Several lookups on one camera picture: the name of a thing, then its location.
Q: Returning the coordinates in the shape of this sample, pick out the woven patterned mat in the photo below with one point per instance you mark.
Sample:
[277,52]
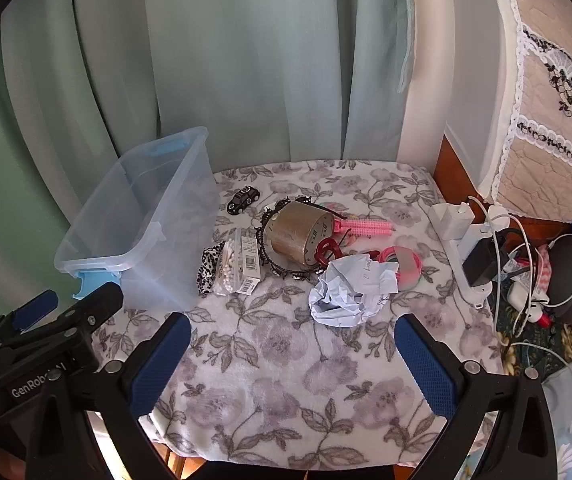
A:
[571,340]

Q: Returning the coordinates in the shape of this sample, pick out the cotton swab packet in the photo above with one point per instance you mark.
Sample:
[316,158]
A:
[226,270]

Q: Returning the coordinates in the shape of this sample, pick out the pale green curtain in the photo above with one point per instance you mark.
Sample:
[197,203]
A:
[241,60]

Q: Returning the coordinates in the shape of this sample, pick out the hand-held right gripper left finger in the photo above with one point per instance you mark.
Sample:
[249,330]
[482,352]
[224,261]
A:
[160,365]

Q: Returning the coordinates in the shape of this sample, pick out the grey floral blanket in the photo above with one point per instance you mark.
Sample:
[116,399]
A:
[276,360]

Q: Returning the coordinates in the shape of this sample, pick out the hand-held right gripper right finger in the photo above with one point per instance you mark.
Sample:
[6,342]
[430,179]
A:
[426,370]

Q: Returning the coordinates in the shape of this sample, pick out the black charger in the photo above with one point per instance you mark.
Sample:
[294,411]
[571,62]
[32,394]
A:
[481,265]

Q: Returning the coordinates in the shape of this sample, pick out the white paper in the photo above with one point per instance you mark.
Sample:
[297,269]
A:
[351,290]

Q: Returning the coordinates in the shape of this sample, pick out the brown packing tape roll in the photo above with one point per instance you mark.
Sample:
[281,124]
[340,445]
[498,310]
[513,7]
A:
[296,232]

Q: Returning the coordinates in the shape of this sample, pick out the dark red hair claw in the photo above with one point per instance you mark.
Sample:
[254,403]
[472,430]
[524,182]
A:
[327,247]

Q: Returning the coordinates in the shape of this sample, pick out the black toy car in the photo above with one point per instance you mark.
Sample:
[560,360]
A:
[243,199]

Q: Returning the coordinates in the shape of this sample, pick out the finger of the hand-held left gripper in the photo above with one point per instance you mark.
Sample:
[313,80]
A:
[95,305]
[35,310]

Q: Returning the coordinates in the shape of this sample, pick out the wooden bed frame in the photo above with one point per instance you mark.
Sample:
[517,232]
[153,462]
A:
[458,180]

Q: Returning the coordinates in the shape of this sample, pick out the pink hair roller clip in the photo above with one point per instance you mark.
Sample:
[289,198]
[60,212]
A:
[366,226]

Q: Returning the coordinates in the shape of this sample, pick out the clear plastic storage container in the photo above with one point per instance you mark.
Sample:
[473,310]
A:
[140,220]

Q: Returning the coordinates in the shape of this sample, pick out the black studded headband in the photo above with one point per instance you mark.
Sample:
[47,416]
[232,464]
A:
[293,276]

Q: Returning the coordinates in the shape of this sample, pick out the pink striped cloth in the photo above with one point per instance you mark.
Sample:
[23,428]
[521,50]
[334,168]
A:
[546,267]

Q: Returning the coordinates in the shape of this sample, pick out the black and white spotted scrunchie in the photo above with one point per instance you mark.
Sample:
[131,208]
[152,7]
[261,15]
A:
[208,270]

